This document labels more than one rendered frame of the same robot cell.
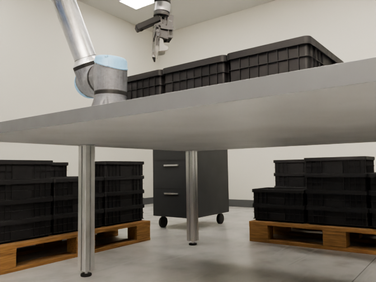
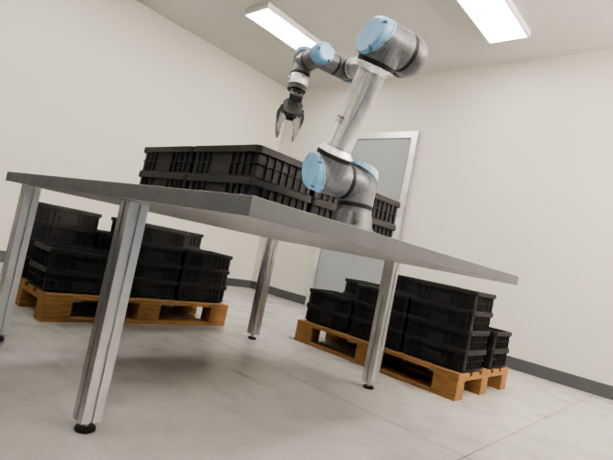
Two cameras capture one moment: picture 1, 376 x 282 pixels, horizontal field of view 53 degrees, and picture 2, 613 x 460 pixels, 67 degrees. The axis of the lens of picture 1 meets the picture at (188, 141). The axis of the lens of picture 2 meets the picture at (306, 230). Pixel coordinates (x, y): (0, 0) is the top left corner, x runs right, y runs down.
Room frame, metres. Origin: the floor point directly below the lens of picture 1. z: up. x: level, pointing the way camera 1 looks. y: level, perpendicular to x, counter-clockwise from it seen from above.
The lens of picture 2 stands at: (1.30, 1.79, 0.61)
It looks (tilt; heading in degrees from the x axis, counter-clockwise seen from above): 3 degrees up; 276
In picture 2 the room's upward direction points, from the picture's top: 12 degrees clockwise
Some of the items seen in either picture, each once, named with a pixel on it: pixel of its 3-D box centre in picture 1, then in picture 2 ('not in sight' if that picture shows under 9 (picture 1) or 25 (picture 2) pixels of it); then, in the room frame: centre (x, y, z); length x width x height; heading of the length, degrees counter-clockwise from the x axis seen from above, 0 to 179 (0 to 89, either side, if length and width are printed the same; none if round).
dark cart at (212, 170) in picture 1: (191, 177); not in sight; (3.57, -0.02, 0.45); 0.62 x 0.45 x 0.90; 144
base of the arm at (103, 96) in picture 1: (110, 106); (352, 219); (1.32, 0.27, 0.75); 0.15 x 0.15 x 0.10
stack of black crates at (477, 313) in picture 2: not in sight; (448, 324); (0.66, -1.04, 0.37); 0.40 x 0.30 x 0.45; 143
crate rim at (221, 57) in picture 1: (219, 75); not in sight; (1.54, -0.14, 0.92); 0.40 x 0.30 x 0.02; 143
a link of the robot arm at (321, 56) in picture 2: not in sight; (321, 57); (1.54, 0.17, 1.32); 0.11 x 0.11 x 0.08; 38
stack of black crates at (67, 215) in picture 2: (302, 186); (54, 241); (3.15, -0.95, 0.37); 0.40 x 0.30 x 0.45; 54
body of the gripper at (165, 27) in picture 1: (162, 27); (293, 103); (1.63, 0.11, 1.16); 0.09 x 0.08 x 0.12; 105
